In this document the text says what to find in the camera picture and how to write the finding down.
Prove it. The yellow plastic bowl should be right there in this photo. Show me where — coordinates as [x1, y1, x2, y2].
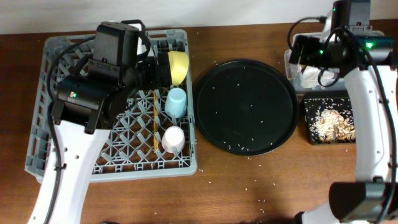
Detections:
[168, 51, 189, 86]

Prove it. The pink plastic cup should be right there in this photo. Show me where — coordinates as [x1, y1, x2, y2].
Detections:
[161, 126, 185, 153]

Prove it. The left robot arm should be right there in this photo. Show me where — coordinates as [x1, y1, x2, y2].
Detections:
[29, 20, 172, 223]

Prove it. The clear plastic waste bin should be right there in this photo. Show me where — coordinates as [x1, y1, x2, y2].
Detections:
[284, 30, 385, 95]

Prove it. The white napkin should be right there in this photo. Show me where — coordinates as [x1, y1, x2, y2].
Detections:
[300, 67, 336, 89]

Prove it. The black rectangular waste tray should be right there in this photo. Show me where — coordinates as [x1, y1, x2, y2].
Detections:
[302, 90, 355, 145]

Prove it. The grey dishwasher rack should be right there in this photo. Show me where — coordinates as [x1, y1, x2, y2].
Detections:
[24, 35, 197, 182]

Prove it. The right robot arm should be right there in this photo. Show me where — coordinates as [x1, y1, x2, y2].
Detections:
[288, 0, 397, 223]

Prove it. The round black tray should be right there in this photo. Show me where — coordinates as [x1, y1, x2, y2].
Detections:
[193, 59, 299, 156]

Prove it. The light blue plastic cup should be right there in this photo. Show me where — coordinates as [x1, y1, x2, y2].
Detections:
[165, 88, 187, 118]

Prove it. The food scraps and rice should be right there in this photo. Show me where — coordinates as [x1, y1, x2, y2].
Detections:
[309, 109, 356, 144]

